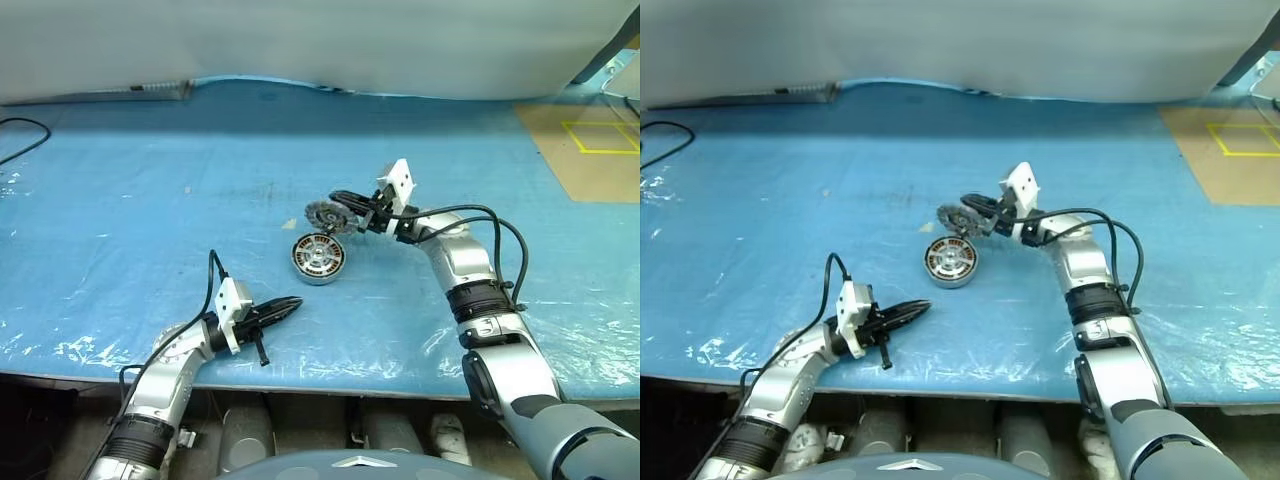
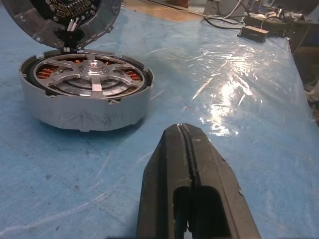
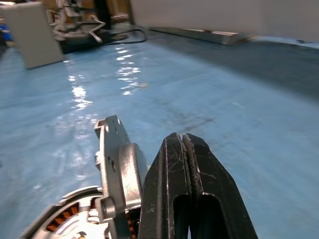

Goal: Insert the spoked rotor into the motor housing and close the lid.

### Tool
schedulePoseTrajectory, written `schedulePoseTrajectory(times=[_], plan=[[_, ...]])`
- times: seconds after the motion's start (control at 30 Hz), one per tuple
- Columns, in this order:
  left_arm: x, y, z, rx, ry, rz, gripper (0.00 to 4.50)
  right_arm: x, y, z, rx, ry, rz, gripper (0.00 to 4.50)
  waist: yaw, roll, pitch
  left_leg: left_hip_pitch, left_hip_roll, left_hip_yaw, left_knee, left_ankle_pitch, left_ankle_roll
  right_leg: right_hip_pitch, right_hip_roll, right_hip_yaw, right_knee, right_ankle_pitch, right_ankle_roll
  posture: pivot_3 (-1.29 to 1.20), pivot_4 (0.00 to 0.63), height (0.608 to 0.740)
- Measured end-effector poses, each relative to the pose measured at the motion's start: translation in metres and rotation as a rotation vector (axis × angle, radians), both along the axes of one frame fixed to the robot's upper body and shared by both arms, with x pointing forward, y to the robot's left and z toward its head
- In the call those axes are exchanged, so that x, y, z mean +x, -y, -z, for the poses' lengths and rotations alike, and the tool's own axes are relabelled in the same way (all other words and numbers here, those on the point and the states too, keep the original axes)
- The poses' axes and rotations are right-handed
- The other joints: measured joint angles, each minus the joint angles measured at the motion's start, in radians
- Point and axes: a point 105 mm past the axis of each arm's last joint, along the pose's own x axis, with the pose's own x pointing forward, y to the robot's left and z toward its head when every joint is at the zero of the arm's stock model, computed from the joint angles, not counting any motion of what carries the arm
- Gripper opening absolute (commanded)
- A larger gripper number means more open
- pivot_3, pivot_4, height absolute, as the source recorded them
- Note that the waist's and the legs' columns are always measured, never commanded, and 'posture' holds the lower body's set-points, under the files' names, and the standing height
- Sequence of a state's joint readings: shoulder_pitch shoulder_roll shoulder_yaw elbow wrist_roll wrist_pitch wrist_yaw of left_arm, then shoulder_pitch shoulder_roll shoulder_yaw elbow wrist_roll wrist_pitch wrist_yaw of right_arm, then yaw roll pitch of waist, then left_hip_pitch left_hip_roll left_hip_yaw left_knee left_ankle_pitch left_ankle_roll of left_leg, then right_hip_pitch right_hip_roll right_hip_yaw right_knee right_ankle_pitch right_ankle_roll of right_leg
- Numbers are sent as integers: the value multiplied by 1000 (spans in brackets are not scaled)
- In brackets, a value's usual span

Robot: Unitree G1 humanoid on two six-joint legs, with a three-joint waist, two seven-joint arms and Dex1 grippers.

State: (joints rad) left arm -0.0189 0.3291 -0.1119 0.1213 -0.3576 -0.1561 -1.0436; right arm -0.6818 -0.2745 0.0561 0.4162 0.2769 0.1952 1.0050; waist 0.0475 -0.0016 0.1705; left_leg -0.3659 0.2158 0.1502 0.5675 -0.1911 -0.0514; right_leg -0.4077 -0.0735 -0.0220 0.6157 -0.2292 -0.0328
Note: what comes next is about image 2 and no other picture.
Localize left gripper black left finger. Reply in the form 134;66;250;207
135;123;198;239

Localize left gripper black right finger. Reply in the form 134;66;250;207
182;123;262;239

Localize silver spoked motor rotor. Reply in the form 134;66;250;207
32;54;146;97

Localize silver motor housing copper windings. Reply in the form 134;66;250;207
19;48;154;133

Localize blue plastic-covered table mat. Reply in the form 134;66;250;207
0;0;319;239

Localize black rectangular box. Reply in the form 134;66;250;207
236;25;270;43

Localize brown cardboard sheet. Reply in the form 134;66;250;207
134;0;204;21

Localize thick black floor cable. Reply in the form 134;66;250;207
201;14;245;30

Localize white cable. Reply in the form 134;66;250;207
218;0;248;20

